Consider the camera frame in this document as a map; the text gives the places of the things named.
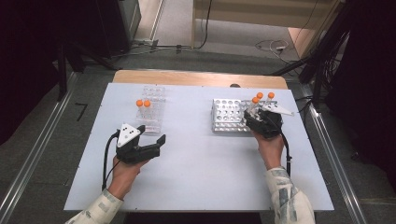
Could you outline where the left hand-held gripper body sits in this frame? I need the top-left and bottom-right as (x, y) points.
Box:
(115, 122), (142, 165)

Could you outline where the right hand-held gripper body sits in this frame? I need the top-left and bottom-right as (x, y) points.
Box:
(247, 104), (294, 140)

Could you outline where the silver metal tube rack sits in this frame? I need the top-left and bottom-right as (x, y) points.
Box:
(210, 98), (285, 135)

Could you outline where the clear plastic tube rack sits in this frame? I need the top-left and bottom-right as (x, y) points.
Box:
(134, 85), (166, 134)

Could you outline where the person's right hand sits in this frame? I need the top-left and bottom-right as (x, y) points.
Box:
(251, 130), (285, 171)

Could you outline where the person's left hand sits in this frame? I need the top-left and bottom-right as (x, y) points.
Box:
(106, 156), (150, 201)

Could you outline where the white board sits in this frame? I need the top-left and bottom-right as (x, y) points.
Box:
(64, 82), (334, 213)

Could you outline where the black slanted stand bar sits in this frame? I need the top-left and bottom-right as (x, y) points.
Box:
(270, 0), (348, 77)

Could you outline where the wooden table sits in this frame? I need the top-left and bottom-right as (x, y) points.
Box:
(112, 69), (289, 91)

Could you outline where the grey power strip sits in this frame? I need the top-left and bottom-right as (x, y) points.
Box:
(134, 38), (160, 49)

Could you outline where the black stand leg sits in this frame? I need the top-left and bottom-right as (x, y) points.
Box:
(57, 43), (68, 102)

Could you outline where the light wooden furniture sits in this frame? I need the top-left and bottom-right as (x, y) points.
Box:
(191, 0), (344, 60)

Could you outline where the grey cabinet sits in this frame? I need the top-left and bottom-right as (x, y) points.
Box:
(118, 0), (143, 45)

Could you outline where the left hand-held gripper cable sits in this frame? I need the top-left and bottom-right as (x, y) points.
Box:
(101, 130), (120, 191)

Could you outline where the hand-held gripper cable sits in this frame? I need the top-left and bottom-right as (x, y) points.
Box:
(101, 130), (120, 191)
(279, 132), (292, 176)

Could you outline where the right hand-held gripper cable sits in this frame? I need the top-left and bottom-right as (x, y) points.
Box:
(279, 132), (292, 176)

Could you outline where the white floor cable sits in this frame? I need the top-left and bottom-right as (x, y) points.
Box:
(255, 39), (291, 63)

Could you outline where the aluminium floor rail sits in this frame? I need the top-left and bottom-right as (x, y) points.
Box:
(300, 83), (370, 224)
(0, 72), (78, 224)

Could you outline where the black cable bundle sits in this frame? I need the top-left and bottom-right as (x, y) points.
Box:
(298, 29), (351, 111)

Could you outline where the black floor cable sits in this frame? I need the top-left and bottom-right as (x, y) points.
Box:
(111, 0), (213, 59)

